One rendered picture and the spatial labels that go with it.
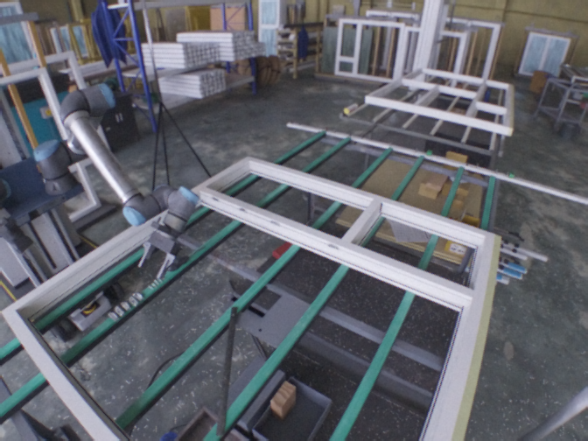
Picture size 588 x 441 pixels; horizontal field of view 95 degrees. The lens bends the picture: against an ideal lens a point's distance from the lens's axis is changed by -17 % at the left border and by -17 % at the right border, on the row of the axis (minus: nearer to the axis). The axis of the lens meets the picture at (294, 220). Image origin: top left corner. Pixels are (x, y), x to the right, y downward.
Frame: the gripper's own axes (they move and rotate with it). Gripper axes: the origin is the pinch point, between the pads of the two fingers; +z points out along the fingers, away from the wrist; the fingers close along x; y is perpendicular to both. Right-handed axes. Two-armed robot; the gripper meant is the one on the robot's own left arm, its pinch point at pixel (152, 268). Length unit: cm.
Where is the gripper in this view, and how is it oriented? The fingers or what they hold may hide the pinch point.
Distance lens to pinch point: 132.5
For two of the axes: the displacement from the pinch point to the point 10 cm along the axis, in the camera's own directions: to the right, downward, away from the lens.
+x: -8.6, -3.0, 4.1
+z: -4.0, 8.9, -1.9
